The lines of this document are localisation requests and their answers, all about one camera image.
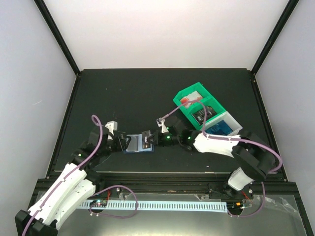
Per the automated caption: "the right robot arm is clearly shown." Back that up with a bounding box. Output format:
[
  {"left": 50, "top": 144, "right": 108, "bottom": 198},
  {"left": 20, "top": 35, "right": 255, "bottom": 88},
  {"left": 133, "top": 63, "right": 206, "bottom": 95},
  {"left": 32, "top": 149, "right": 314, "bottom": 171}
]
[{"left": 142, "top": 116, "right": 276, "bottom": 199}]

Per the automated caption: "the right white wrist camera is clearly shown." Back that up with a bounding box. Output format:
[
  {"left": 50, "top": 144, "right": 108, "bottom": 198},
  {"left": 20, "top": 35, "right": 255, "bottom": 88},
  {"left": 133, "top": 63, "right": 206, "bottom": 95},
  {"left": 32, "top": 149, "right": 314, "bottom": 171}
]
[{"left": 157, "top": 118, "right": 169, "bottom": 133}]

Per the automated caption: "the red white card stack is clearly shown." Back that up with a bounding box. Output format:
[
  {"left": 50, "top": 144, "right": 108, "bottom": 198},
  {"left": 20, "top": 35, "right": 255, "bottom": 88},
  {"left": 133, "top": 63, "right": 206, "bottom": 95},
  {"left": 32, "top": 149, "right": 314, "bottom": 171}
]
[{"left": 180, "top": 91, "right": 203, "bottom": 109}]

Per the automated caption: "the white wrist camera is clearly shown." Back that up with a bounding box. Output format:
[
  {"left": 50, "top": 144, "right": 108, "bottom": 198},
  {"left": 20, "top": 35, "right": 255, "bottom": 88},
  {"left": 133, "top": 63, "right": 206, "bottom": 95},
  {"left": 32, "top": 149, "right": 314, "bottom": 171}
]
[
  {"left": 105, "top": 121, "right": 118, "bottom": 135},
  {"left": 157, "top": 118, "right": 169, "bottom": 133}
]

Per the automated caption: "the blue card stack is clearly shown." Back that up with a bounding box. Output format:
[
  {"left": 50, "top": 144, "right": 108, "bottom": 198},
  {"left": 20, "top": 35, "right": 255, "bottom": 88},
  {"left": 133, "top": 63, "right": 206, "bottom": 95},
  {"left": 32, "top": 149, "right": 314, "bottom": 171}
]
[{"left": 205, "top": 120, "right": 233, "bottom": 136}]

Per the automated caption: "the black aluminium frame rail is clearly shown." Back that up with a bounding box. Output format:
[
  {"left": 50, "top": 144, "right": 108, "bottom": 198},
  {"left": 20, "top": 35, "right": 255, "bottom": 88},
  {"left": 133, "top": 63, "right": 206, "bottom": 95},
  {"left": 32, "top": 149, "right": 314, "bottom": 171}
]
[{"left": 87, "top": 172, "right": 298, "bottom": 195}]

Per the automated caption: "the right black frame post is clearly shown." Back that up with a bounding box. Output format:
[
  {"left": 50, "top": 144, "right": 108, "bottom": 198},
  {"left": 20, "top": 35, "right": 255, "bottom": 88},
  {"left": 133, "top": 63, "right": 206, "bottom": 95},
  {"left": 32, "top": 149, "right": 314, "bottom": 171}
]
[{"left": 251, "top": 0, "right": 299, "bottom": 75}]

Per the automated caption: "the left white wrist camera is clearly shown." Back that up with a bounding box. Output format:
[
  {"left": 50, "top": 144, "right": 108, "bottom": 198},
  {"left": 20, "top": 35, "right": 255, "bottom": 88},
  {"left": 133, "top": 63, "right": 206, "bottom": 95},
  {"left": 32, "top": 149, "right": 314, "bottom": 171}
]
[{"left": 105, "top": 121, "right": 118, "bottom": 135}]

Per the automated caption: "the blue card holder wallet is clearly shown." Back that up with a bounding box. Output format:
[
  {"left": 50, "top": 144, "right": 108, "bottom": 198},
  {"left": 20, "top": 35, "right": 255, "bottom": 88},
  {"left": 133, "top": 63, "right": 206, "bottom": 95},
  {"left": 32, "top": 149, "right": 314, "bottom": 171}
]
[{"left": 124, "top": 134, "right": 154, "bottom": 154}]

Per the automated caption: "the black VIP card stack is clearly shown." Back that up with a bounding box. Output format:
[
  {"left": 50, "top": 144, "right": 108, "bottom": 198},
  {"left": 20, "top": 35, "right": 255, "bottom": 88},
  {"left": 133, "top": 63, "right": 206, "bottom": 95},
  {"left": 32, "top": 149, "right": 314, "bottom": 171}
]
[{"left": 192, "top": 106, "right": 217, "bottom": 125}]

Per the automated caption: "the green bin with red cards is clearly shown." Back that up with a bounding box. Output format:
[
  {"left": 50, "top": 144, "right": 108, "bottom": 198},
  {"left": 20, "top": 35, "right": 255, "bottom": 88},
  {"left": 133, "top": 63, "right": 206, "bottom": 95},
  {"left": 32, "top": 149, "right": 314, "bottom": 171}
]
[{"left": 173, "top": 82, "right": 214, "bottom": 115}]

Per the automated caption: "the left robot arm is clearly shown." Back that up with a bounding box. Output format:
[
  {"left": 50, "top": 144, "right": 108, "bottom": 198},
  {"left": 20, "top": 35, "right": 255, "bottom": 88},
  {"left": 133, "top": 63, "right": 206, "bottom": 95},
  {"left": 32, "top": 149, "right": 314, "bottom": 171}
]
[{"left": 15, "top": 127, "right": 131, "bottom": 236}]

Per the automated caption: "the small electronics board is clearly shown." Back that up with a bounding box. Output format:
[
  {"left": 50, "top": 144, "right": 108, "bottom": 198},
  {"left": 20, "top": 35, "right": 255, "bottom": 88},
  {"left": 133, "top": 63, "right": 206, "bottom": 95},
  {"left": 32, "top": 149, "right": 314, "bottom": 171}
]
[{"left": 90, "top": 200, "right": 107, "bottom": 207}]

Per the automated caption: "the white bin with blue cards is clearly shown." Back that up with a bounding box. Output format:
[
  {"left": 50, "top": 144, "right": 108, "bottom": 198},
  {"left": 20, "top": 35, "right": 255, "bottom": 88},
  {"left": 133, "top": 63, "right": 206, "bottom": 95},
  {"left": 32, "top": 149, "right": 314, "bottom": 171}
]
[{"left": 205, "top": 112, "right": 243, "bottom": 136}]

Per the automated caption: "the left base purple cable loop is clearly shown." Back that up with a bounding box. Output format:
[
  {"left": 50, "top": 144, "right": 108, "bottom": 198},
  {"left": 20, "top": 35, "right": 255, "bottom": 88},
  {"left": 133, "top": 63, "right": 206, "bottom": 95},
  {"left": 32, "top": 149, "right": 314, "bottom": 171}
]
[{"left": 89, "top": 184, "right": 140, "bottom": 219}]

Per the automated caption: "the light blue slotted cable duct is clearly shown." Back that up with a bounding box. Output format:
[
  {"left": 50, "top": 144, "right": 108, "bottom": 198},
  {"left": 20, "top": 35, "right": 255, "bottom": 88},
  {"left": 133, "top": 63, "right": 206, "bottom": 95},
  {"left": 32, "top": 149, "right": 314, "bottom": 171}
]
[{"left": 78, "top": 200, "right": 228, "bottom": 213}]

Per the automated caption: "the green bin with black cards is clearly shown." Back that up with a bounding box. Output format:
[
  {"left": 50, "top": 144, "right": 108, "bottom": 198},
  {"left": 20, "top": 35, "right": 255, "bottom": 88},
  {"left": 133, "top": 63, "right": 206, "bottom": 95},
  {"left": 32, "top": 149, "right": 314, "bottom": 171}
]
[{"left": 188, "top": 98, "right": 226, "bottom": 130}]

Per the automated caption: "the left black frame post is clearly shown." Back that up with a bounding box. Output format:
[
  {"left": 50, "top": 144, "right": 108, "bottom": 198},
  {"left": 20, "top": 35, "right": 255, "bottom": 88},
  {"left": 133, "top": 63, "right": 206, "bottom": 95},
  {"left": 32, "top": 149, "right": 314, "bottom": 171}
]
[{"left": 34, "top": 0, "right": 80, "bottom": 76}]

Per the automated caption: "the black frame post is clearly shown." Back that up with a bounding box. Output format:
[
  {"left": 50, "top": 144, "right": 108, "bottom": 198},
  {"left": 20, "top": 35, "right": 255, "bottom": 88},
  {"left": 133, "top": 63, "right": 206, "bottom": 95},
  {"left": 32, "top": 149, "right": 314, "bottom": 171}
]
[
  {"left": 251, "top": 0, "right": 299, "bottom": 75},
  {"left": 34, "top": 0, "right": 80, "bottom": 76}
]

